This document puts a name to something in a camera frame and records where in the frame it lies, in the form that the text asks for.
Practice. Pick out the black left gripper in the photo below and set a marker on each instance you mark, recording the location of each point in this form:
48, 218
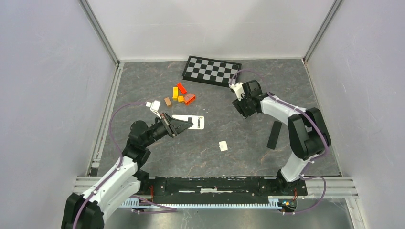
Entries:
173, 126

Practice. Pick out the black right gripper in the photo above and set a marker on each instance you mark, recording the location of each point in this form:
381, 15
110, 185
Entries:
239, 106

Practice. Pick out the white battery cover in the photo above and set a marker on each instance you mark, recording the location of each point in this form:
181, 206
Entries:
223, 146

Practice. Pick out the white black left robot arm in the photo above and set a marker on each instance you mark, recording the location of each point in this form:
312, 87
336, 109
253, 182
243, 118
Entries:
92, 208

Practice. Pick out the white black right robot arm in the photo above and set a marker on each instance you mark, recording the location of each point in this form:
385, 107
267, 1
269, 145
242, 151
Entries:
307, 131

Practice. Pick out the brown cylinder block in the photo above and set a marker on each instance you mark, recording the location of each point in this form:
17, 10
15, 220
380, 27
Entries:
168, 102

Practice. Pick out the orange toy block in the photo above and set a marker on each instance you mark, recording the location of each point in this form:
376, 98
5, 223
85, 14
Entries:
189, 98

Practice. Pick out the yellow toy block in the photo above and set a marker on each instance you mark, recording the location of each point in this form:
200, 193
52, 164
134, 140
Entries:
175, 93

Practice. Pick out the red toy block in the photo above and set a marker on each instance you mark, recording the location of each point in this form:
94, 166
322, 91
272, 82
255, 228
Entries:
181, 88

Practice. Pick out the black white checkerboard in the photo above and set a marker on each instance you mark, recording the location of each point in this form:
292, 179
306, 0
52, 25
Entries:
211, 71

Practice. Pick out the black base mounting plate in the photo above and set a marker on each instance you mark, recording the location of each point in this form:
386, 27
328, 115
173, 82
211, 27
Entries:
219, 190

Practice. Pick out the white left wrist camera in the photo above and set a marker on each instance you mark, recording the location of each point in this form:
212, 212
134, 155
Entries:
154, 107

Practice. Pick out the grey slotted cable duct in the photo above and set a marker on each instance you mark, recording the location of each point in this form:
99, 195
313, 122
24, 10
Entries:
270, 204

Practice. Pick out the aluminium frame rail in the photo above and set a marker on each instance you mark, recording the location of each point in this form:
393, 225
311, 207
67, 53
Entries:
336, 187

